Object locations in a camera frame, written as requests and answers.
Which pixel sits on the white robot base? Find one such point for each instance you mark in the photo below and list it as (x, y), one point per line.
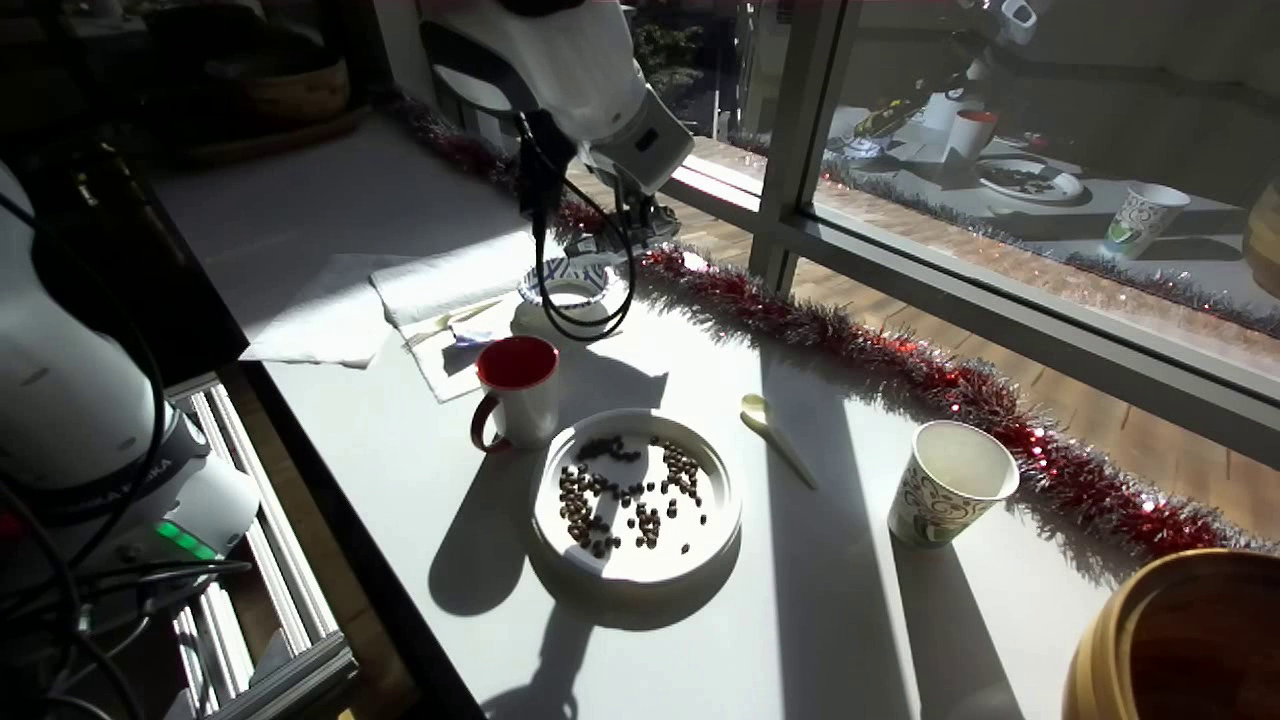
(89, 442)

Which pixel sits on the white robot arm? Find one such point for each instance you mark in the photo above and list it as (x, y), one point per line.
(571, 78)

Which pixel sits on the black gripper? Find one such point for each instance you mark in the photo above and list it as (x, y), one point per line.
(614, 212)

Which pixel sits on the aluminium frame rail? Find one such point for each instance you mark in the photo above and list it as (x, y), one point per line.
(230, 667)

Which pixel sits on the white paper towel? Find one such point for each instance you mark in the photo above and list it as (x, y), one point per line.
(353, 307)

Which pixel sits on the wicker basket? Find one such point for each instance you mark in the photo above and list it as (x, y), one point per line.
(233, 80)

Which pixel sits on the patterned paper cup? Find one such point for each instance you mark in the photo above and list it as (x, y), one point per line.
(951, 482)

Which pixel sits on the yellow wooden bowl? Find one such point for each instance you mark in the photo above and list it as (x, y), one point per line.
(1184, 637)

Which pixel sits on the blue patterned bowl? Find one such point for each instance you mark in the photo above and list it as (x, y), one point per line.
(574, 297)

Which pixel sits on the dark window frame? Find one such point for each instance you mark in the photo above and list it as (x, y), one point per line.
(1099, 167)

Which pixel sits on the white plate with beans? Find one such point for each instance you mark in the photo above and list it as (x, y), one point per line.
(632, 501)

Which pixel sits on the red tinsel garland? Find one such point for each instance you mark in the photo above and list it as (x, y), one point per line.
(1064, 484)

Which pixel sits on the red and white mug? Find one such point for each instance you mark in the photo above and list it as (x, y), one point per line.
(522, 394)

